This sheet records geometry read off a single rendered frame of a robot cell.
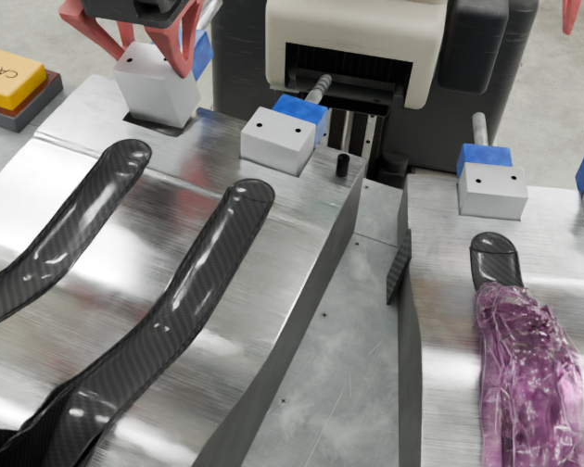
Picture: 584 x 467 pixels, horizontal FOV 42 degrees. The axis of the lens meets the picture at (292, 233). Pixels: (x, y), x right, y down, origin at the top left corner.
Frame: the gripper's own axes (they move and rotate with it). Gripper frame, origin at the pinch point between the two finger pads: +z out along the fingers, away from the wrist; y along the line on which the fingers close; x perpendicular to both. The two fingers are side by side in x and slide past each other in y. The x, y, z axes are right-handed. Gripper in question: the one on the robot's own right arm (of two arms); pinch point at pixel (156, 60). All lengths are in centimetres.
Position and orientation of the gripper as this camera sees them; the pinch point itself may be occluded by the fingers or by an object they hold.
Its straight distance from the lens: 64.7
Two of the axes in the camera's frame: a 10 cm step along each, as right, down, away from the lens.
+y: 9.2, 2.3, -3.2
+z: 1.3, 6.0, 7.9
